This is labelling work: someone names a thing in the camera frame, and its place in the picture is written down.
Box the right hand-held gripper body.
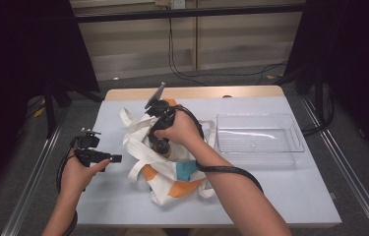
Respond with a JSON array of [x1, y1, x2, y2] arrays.
[[145, 82, 176, 132]]

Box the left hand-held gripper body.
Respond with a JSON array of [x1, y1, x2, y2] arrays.
[[73, 128, 104, 167]]

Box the white tote bag orange teal spots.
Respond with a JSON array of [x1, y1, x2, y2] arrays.
[[118, 97, 217, 207]]

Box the person's right hand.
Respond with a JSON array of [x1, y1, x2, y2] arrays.
[[154, 111, 205, 150]]

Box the person's left hand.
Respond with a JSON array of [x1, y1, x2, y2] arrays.
[[61, 153, 111, 196]]

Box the pale grey table mat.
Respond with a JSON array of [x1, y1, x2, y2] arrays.
[[77, 96, 342, 229]]

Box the black metal stand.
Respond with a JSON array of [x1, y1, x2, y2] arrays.
[[42, 78, 105, 140], [277, 63, 336, 136]]

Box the yellow floor tape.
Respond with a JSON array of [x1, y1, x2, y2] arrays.
[[33, 98, 46, 118]]

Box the clear plastic tray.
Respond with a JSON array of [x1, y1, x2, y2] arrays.
[[215, 112, 306, 167]]

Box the black horizontal metal bar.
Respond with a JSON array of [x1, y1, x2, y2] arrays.
[[73, 3, 306, 24]]

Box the black curtain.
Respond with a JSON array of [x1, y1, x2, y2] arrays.
[[283, 0, 369, 165], [0, 0, 101, 200]]

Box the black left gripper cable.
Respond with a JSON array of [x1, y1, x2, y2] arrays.
[[55, 137, 79, 236]]

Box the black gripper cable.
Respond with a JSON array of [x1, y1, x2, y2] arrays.
[[171, 104, 265, 195], [55, 137, 79, 236]]

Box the metal floor rail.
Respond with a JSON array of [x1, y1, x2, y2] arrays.
[[299, 96, 369, 236], [0, 121, 66, 236]]

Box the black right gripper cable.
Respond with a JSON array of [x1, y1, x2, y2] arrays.
[[171, 104, 265, 195]]

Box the black wall cable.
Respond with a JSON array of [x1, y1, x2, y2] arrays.
[[167, 18, 288, 88]]

